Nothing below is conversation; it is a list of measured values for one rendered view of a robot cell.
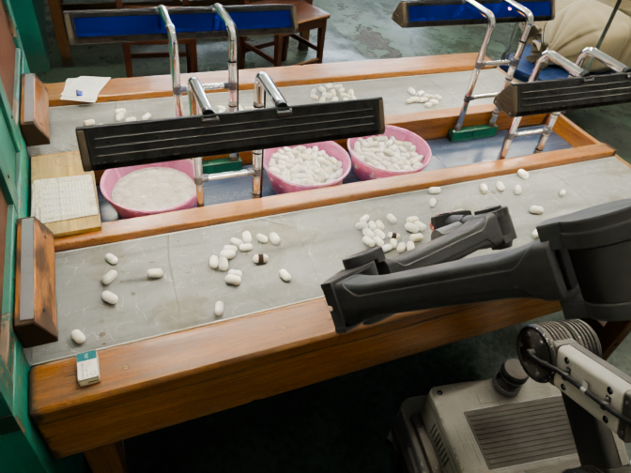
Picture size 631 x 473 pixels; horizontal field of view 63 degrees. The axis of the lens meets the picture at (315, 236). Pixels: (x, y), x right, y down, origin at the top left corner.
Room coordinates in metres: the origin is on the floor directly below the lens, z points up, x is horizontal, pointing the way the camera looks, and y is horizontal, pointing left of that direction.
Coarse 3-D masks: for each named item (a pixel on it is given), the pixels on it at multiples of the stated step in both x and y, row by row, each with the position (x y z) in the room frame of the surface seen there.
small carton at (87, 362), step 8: (88, 352) 0.52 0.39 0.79; (96, 352) 0.52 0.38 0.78; (80, 360) 0.50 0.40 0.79; (88, 360) 0.50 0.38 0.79; (96, 360) 0.51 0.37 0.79; (80, 368) 0.49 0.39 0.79; (88, 368) 0.49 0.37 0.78; (96, 368) 0.49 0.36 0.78; (80, 376) 0.47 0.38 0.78; (88, 376) 0.47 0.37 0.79; (96, 376) 0.47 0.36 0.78; (80, 384) 0.46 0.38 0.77; (88, 384) 0.47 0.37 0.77
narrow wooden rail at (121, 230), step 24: (600, 144) 1.61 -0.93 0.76; (456, 168) 1.34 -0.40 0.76; (480, 168) 1.35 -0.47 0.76; (504, 168) 1.37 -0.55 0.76; (528, 168) 1.41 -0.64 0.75; (312, 192) 1.12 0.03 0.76; (336, 192) 1.13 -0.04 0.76; (360, 192) 1.15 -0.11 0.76; (384, 192) 1.18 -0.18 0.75; (144, 216) 0.93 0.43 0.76; (168, 216) 0.94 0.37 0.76; (192, 216) 0.96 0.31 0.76; (216, 216) 0.97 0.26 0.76; (240, 216) 0.99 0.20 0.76; (264, 216) 1.02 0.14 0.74; (72, 240) 0.82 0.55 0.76; (96, 240) 0.83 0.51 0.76; (120, 240) 0.86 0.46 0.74
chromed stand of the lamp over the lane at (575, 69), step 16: (592, 48) 1.49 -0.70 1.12; (544, 64) 1.44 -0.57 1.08; (560, 64) 1.38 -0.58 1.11; (576, 64) 1.51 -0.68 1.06; (608, 64) 1.42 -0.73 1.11; (592, 80) 1.30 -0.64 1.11; (560, 112) 1.51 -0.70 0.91; (512, 128) 1.44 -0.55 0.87; (544, 128) 1.51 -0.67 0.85; (544, 144) 1.51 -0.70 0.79
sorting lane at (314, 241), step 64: (448, 192) 1.24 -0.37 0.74; (512, 192) 1.28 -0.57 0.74; (576, 192) 1.33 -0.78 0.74; (64, 256) 0.79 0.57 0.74; (128, 256) 0.81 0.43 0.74; (192, 256) 0.84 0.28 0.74; (320, 256) 0.90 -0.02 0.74; (64, 320) 0.61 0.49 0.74; (128, 320) 0.64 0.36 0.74; (192, 320) 0.66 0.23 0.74
